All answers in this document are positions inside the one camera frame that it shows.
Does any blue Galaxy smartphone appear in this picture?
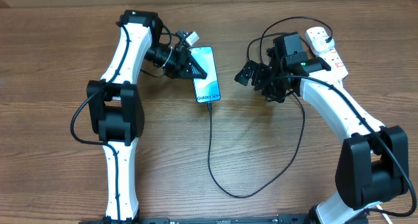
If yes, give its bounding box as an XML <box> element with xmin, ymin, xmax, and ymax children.
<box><xmin>188</xmin><ymin>46</ymin><xmax>221</xmax><ymax>104</ymax></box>

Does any white charger plug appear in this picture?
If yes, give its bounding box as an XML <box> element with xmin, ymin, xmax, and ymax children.
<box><xmin>310</xmin><ymin>37</ymin><xmax>335</xmax><ymax>56</ymax></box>

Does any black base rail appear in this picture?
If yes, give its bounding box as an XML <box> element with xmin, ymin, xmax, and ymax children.
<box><xmin>80</xmin><ymin>214</ymin><xmax>317</xmax><ymax>224</ymax></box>

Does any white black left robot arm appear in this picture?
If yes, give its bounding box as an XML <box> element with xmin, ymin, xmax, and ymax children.
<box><xmin>70</xmin><ymin>10</ymin><xmax>208</xmax><ymax>223</ymax></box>

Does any white power strip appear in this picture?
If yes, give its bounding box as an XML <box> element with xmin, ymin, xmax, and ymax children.
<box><xmin>305</xmin><ymin>26</ymin><xmax>348</xmax><ymax>84</ymax></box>

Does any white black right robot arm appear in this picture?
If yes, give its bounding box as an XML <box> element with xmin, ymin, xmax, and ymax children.
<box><xmin>235</xmin><ymin>27</ymin><xmax>414</xmax><ymax>223</ymax></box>

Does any black USB charging cable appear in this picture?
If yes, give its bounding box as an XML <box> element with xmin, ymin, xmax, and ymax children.
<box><xmin>206</xmin><ymin>16</ymin><xmax>334</xmax><ymax>199</ymax></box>

